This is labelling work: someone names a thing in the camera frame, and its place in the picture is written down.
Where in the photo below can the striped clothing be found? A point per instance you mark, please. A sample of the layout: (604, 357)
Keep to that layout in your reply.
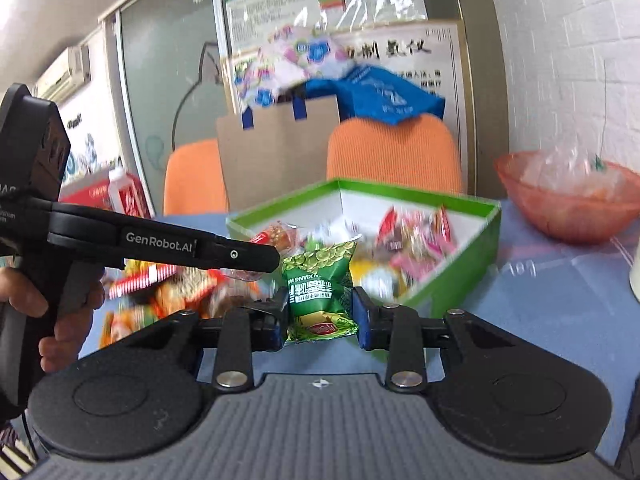
(10, 455)

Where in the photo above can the blue striped tablecloth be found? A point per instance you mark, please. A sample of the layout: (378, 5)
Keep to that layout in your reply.
(550, 290)

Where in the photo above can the green cardboard box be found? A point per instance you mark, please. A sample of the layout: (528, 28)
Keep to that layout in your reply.
(465, 260)

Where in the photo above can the pink lemon print packet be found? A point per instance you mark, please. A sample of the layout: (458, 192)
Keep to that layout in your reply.
(415, 266)

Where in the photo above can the green pea snack packet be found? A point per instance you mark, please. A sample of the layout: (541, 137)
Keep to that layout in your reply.
(320, 280)

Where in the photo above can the framed calligraphy poster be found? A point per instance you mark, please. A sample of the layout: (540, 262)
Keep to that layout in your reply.
(400, 50)

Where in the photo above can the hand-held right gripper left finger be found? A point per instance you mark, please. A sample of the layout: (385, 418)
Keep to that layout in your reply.
(281, 325)

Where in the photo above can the clear bottle red label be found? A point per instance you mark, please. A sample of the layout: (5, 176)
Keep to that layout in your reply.
(127, 195)

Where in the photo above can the clear plastic wrap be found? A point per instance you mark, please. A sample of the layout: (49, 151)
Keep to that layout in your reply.
(570, 160)

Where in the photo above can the red cracker box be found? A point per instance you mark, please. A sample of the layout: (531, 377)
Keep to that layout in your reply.
(85, 192)

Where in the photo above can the floral cloth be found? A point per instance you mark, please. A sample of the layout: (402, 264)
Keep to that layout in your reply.
(300, 60)

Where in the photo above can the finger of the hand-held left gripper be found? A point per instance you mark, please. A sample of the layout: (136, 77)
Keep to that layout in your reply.
(160, 247)

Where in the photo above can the brown cardboard box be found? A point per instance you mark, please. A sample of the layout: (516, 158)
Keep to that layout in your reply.
(280, 155)

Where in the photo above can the red checkered snack packet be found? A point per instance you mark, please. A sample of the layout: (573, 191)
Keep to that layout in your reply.
(140, 280)

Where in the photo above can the red label jujube packet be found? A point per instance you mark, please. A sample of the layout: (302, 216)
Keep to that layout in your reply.
(415, 230)

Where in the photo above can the blue bag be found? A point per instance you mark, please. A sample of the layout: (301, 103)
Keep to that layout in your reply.
(385, 95)

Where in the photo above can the orange triangle chips packet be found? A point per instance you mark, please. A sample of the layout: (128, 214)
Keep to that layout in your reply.
(130, 325)

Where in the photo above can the pink plastic bowl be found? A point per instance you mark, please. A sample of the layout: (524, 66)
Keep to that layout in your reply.
(575, 210)

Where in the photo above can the person's left hand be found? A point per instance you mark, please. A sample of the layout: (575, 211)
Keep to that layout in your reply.
(70, 340)

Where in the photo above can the frosted glass partition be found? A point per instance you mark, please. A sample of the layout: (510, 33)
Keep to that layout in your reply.
(165, 85)

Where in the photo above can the white air conditioner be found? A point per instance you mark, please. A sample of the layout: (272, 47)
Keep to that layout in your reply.
(62, 77)

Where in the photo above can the yellow snack packet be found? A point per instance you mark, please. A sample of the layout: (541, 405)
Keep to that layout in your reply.
(372, 272)

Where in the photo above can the orange chair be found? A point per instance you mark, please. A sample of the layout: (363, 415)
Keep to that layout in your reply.
(192, 180)
(395, 155)

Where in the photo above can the orange brown small packet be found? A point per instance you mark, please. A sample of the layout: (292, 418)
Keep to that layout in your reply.
(275, 235)

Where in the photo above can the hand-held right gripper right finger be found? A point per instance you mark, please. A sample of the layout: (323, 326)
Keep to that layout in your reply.
(361, 320)

